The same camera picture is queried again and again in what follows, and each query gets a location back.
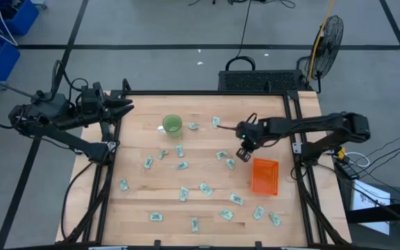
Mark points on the white printed box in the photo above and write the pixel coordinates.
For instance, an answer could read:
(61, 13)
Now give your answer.
(359, 194)

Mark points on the black flat bar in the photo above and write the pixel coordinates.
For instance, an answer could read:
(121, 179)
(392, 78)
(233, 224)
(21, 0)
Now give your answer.
(387, 210)

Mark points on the black power strip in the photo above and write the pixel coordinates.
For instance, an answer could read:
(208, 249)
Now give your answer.
(346, 170)

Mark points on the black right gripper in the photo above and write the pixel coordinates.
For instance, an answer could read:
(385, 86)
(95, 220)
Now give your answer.
(252, 133)

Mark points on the pale green sweetener packet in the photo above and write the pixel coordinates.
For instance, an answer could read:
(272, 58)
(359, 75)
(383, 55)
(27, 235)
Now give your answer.
(179, 151)
(226, 214)
(156, 217)
(194, 224)
(275, 219)
(206, 189)
(221, 155)
(216, 122)
(182, 165)
(162, 155)
(237, 199)
(230, 164)
(184, 194)
(124, 184)
(258, 212)
(193, 126)
(148, 162)

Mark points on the black perforated equipment case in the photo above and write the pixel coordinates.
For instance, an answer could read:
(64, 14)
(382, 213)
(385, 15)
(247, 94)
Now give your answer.
(259, 80)

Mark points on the black aluminium table frame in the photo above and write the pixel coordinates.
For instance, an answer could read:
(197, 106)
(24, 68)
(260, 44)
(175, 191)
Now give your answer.
(241, 93)

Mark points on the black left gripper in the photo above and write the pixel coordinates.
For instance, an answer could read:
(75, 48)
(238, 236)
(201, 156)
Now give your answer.
(90, 100)

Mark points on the green ceramic mug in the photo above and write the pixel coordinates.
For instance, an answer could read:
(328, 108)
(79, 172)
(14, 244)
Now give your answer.
(172, 125)

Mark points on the black floor fan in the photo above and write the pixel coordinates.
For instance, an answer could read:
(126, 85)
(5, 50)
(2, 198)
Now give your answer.
(328, 45)

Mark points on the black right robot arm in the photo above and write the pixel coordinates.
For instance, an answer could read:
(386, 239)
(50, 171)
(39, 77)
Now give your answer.
(307, 124)

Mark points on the yellow plug connector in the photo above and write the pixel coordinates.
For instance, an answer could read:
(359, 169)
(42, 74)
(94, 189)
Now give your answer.
(341, 152)

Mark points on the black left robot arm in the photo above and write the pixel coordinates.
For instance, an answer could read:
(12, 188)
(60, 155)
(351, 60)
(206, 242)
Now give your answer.
(64, 139)

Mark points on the orange plastic basket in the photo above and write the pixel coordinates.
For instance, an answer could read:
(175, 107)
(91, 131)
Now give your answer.
(265, 177)

